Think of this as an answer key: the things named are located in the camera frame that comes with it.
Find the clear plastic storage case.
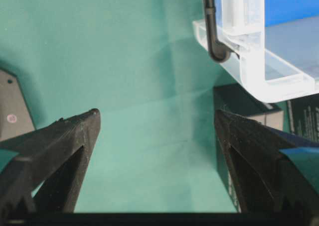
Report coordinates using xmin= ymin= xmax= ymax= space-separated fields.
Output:
xmin=193 ymin=0 xmax=319 ymax=103

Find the black RealSense box bottom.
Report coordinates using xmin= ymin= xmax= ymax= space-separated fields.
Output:
xmin=213 ymin=84 xmax=319 ymax=213

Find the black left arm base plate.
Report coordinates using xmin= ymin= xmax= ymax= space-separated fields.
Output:
xmin=0 ymin=69 xmax=35 ymax=141

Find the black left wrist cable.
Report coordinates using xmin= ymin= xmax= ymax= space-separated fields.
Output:
xmin=202 ymin=0 xmax=240 ymax=62

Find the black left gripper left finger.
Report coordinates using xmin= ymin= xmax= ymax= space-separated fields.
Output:
xmin=0 ymin=109 xmax=101 ymax=214

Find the teal taped left gripper right finger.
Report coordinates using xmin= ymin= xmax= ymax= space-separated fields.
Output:
xmin=214 ymin=110 xmax=319 ymax=214

